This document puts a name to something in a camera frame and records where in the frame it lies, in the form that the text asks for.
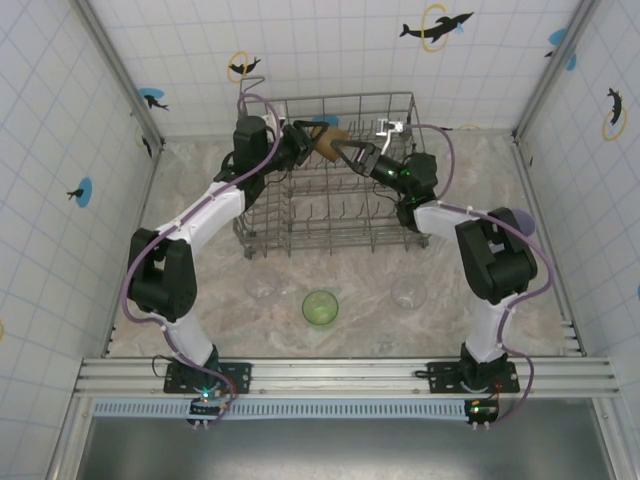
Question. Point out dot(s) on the pale purple plastic cup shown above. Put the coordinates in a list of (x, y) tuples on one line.
[(526, 222)]

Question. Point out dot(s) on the blue shapes wall sticker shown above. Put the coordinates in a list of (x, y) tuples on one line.
[(559, 37)]

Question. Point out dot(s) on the blue circle penguin sticker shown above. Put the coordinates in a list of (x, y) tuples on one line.
[(325, 120)]

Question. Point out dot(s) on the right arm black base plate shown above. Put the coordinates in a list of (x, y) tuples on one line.
[(440, 372)]

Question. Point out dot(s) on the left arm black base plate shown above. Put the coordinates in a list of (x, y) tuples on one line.
[(240, 372)]

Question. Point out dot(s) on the aluminium frame corner post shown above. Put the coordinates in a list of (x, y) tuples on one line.
[(552, 75), (122, 75)]

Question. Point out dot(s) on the clear faceted plastic cup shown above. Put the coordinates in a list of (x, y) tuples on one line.
[(192, 184), (261, 287), (409, 295)]

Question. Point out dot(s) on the blue circle shark sticker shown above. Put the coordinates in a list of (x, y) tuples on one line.
[(152, 97)]

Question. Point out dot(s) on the aluminium mounting rail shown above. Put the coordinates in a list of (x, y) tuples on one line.
[(340, 375)]

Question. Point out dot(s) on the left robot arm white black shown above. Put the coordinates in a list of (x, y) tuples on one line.
[(167, 280)]

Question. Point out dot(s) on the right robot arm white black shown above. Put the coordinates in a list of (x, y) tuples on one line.
[(495, 260)]

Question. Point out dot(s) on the brown plastic cup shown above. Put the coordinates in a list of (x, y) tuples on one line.
[(332, 145)]

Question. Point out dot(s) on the aluminium table edge rail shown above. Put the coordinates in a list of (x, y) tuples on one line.
[(153, 175), (529, 175)]

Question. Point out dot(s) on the bright green translucent cup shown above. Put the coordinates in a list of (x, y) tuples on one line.
[(320, 315)]

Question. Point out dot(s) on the grey metal panel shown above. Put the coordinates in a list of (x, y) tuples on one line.
[(325, 450)]

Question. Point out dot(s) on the blue circle black animal sticker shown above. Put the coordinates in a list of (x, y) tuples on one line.
[(82, 192)]

